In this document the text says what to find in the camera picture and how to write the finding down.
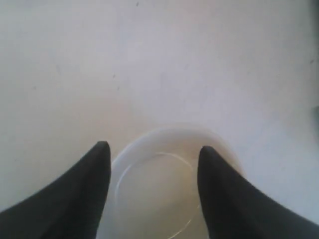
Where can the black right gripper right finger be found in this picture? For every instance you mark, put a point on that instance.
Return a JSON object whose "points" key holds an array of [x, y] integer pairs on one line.
{"points": [[234, 209]]}

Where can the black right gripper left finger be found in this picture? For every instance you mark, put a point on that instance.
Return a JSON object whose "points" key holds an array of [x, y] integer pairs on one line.
{"points": [[71, 207]]}

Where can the cream ceramic bowl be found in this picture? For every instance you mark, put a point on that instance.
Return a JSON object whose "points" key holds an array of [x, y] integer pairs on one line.
{"points": [[153, 191]]}

